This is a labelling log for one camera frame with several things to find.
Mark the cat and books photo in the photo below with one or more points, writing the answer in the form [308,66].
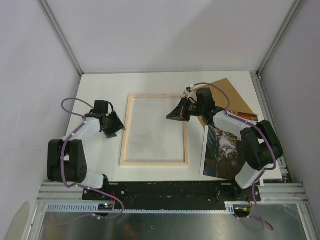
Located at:
[223,152]

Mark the white wooden picture frame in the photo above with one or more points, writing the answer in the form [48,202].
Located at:
[149,138]

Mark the brown cardboard backing board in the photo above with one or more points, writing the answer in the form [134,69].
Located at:
[238,106]

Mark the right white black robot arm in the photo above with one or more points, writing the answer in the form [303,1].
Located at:
[260,144]

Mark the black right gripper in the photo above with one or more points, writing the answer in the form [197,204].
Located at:
[180,113]

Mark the aluminium front rail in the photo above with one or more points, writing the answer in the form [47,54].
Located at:
[271,193]

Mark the left aluminium corner post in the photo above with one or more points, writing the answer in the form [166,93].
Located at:
[45,7]

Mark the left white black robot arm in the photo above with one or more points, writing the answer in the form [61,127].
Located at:
[66,159]

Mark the aluminium corner post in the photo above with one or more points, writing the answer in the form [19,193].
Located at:
[45,7]
[280,34]

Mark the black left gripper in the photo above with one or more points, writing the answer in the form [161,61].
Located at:
[117,125]

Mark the right aluminium corner post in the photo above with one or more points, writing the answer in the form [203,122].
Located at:
[280,34]

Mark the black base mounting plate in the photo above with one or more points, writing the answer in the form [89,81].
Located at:
[179,195]

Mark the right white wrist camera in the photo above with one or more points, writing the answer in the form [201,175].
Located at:
[190,93]

